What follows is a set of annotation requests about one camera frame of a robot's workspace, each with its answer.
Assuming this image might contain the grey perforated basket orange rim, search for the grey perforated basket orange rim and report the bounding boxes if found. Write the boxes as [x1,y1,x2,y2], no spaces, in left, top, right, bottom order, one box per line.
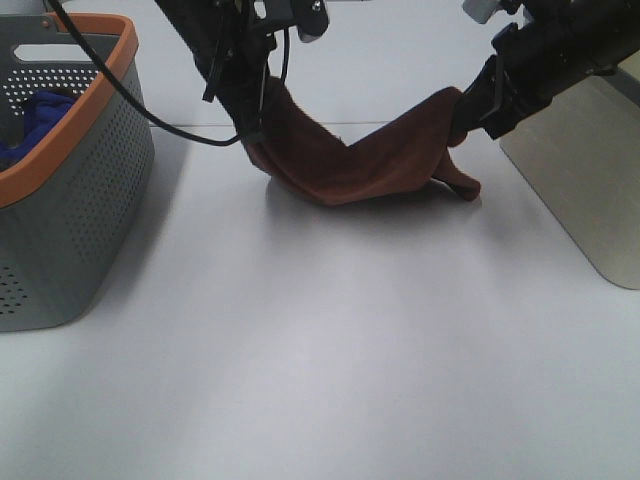
[1,13,154,332]

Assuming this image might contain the blue towel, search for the blue towel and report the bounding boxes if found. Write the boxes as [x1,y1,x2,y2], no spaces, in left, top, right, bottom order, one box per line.
[1,88,79,170]

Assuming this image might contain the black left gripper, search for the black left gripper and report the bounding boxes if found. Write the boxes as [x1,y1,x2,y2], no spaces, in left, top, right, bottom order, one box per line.
[192,0,331,151]

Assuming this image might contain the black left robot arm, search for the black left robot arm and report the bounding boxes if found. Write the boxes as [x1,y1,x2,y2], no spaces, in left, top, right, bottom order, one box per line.
[156,0,329,144]

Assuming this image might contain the black cable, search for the black cable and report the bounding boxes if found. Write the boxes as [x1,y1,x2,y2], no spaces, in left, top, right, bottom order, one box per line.
[47,0,291,147]

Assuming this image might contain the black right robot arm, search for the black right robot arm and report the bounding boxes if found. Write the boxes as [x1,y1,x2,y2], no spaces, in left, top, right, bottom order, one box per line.
[450,0,639,139]

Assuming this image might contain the brown towel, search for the brown towel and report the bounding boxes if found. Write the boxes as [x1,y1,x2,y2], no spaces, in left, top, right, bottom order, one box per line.
[245,77,481,206]

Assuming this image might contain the beige basket grey rim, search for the beige basket grey rim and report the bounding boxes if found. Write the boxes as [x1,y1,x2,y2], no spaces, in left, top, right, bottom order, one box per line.
[500,50,639,290]

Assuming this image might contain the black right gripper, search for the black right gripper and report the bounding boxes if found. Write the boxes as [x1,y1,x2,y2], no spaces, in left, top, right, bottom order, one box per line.
[447,23,615,147]

